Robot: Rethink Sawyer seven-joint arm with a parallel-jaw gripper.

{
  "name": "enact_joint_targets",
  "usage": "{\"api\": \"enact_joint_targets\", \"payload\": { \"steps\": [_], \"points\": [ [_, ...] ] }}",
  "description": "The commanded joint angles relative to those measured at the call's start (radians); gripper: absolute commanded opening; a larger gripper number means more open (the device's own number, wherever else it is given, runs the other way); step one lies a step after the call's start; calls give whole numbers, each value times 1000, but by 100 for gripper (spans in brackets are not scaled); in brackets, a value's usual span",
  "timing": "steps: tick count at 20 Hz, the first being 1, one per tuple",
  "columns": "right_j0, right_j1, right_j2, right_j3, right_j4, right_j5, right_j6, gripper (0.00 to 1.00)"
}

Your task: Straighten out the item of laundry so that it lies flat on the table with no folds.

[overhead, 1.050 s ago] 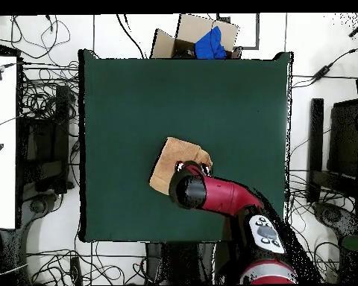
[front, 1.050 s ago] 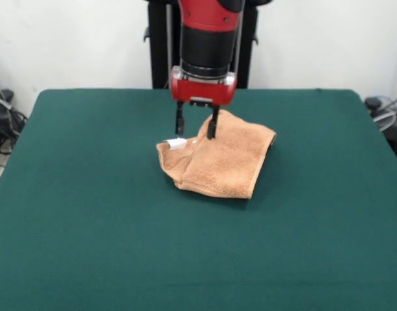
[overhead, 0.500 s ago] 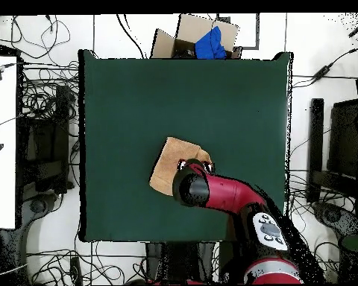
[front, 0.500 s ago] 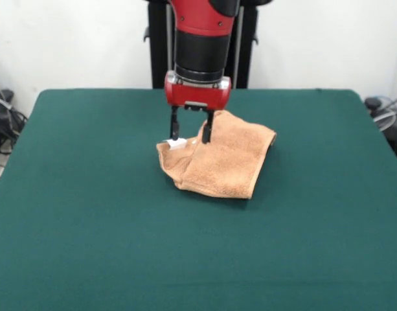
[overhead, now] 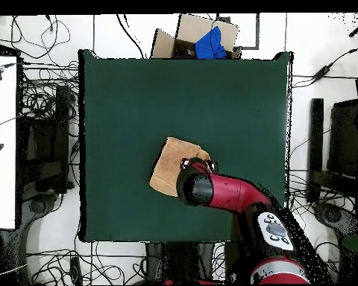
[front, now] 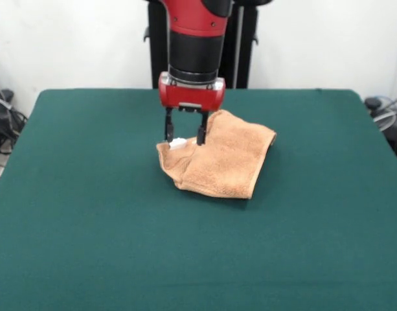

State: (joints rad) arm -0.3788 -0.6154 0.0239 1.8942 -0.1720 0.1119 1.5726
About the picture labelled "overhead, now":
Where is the tan terry towel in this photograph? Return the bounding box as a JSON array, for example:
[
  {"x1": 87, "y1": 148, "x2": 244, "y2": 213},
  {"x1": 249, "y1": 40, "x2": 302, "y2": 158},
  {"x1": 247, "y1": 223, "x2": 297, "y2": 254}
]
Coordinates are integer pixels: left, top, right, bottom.
[{"x1": 148, "y1": 136, "x2": 211, "y2": 197}]

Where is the dark green table cloth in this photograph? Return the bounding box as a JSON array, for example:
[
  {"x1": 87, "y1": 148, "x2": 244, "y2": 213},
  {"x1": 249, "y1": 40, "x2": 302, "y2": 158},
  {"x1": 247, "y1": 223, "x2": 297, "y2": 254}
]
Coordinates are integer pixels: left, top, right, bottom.
[{"x1": 78, "y1": 48, "x2": 294, "y2": 243}]

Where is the black upright bar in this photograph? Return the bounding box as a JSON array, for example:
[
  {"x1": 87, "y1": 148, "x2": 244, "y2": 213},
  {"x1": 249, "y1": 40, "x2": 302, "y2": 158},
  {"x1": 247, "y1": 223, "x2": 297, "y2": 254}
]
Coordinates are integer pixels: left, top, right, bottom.
[{"x1": 306, "y1": 98, "x2": 325, "y2": 203}]

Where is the blue cloth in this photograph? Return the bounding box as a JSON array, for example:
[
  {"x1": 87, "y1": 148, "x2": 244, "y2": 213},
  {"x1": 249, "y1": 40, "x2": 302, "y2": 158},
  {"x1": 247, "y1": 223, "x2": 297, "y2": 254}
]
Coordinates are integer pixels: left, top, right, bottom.
[{"x1": 194, "y1": 25, "x2": 227, "y2": 60}]

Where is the brown cardboard box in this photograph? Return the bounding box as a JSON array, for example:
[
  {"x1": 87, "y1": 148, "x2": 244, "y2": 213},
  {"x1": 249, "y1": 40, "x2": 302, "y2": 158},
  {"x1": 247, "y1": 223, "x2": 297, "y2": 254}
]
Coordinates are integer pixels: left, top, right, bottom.
[{"x1": 150, "y1": 13, "x2": 242, "y2": 60}]

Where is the black round base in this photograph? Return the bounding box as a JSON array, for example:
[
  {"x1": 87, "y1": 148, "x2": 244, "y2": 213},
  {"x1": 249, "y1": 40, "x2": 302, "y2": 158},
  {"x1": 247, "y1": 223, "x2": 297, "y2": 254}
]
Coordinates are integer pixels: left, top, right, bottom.
[
  {"x1": 313, "y1": 201, "x2": 358, "y2": 238},
  {"x1": 28, "y1": 196, "x2": 50, "y2": 215}
]

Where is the black equipment box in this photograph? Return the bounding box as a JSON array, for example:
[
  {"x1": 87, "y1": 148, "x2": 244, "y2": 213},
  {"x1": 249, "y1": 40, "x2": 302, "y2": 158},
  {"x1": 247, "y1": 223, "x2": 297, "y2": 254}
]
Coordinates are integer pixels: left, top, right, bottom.
[{"x1": 23, "y1": 84, "x2": 75, "y2": 194}]

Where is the black power adapter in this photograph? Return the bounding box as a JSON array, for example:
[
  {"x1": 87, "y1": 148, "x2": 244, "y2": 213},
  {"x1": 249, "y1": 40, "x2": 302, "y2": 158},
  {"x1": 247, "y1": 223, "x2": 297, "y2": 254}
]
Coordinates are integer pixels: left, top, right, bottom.
[{"x1": 313, "y1": 65, "x2": 331, "y2": 81}]

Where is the black power strip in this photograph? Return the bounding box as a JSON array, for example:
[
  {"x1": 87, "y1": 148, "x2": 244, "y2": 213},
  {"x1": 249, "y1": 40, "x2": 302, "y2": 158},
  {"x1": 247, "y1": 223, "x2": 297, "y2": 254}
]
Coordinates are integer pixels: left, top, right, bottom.
[{"x1": 69, "y1": 256, "x2": 83, "y2": 285}]

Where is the white desk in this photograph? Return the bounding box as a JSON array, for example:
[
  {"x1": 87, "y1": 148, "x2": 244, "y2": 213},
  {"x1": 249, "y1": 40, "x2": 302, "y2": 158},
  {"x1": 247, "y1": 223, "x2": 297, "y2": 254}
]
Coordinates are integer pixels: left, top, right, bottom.
[{"x1": 0, "y1": 55, "x2": 19, "y2": 229}]

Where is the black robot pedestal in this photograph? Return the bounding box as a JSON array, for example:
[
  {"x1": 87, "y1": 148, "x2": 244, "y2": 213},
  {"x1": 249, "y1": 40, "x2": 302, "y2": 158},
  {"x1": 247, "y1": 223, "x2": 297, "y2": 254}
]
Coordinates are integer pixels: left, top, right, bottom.
[{"x1": 145, "y1": 241, "x2": 227, "y2": 285}]

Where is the black cable tangle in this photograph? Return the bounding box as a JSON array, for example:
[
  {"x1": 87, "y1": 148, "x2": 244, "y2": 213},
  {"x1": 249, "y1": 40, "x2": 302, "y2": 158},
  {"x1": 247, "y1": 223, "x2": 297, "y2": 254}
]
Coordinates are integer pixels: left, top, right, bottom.
[
  {"x1": 287, "y1": 169, "x2": 356, "y2": 215},
  {"x1": 19, "y1": 59, "x2": 80, "y2": 123}
]

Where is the dark metal frame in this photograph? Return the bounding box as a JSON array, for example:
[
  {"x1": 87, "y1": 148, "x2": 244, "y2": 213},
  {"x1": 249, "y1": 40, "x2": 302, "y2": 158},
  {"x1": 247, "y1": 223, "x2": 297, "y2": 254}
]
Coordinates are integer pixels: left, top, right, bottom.
[{"x1": 216, "y1": 13, "x2": 261, "y2": 51}]

